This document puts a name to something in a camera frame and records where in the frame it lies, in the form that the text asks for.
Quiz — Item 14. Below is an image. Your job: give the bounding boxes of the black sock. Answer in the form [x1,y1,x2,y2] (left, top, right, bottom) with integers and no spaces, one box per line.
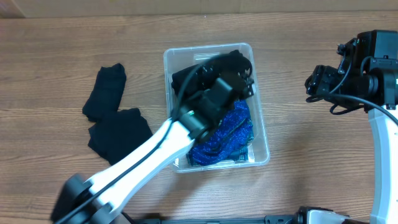
[82,63,126,122]

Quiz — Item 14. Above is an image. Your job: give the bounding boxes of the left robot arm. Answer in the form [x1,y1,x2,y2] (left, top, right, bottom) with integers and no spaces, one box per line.
[50,50,254,223]

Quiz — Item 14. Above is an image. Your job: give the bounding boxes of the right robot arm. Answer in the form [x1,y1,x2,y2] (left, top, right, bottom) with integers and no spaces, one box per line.
[305,30,397,223]

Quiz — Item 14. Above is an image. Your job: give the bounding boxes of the blue sequin fabric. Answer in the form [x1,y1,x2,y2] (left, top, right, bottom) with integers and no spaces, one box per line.
[191,100,254,152]

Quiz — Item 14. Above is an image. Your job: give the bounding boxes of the clear plastic storage bin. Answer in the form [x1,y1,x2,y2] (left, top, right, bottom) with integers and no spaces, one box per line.
[164,42,271,173]

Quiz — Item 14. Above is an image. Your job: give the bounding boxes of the blue denim jeans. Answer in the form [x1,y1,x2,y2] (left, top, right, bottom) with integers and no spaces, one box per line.
[187,146,248,166]

